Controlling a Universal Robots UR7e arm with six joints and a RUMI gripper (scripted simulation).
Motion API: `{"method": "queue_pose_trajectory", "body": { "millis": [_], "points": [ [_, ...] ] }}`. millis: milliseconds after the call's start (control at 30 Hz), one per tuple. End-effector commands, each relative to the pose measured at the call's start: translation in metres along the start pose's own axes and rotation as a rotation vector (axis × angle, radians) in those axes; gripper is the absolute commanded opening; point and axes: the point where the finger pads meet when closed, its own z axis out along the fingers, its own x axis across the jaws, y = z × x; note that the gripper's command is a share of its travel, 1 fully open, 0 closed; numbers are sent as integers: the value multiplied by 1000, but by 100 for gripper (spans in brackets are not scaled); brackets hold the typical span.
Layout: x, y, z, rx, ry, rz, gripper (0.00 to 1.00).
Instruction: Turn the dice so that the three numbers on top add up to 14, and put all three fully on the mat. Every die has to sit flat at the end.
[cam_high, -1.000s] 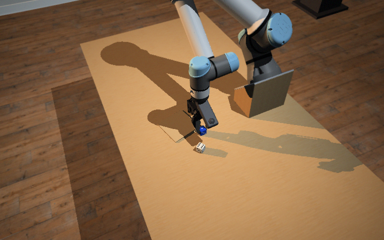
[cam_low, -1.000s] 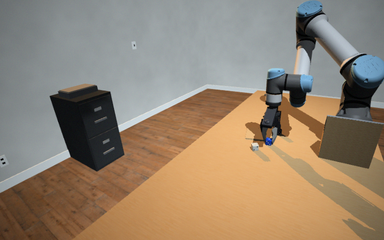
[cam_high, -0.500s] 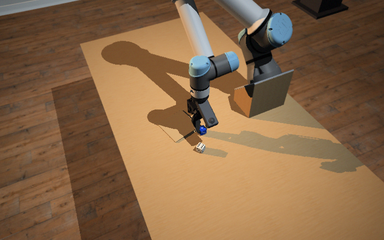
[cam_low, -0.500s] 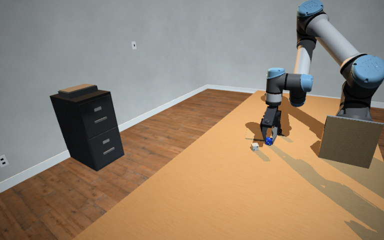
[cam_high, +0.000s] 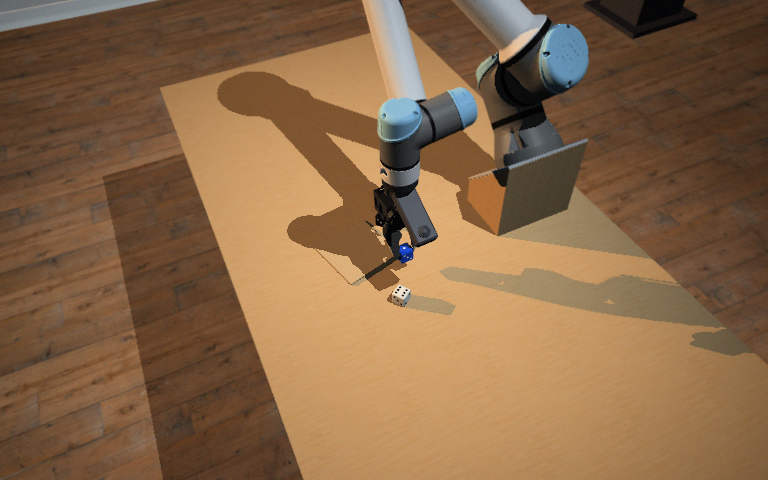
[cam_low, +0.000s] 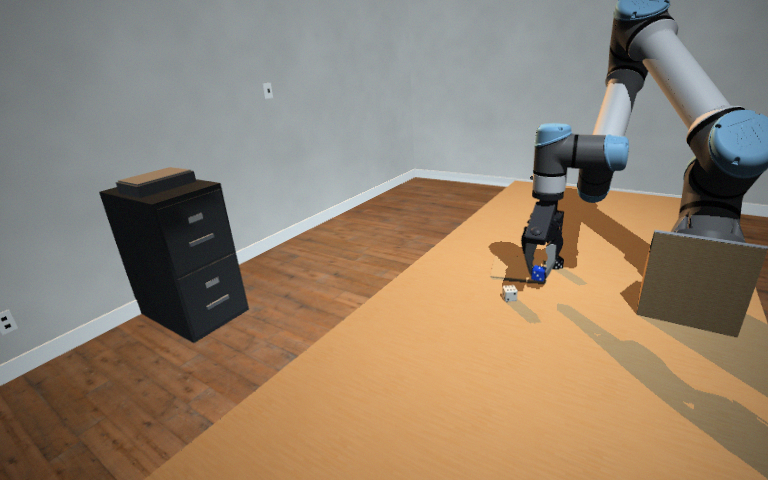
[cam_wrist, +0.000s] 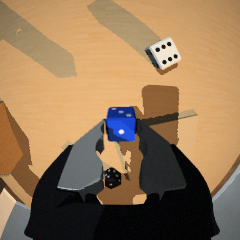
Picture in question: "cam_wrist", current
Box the white die with black pips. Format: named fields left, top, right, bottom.
left=145, top=37, right=181, bottom=70

